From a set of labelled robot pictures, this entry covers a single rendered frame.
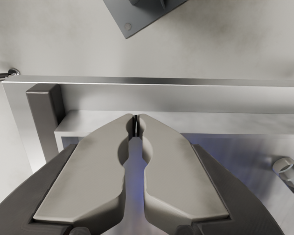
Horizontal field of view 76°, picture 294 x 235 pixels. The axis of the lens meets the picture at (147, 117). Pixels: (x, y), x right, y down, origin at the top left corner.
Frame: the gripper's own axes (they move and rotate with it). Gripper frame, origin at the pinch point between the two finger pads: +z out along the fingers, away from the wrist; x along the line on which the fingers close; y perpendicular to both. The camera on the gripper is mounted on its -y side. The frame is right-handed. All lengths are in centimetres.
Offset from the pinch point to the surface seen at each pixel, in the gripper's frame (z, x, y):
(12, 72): 91, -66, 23
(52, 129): 1.7, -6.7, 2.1
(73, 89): 3.7, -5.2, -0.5
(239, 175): 3.5, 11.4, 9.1
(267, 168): 3.5, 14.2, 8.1
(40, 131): 1.7, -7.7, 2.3
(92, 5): 92, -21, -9
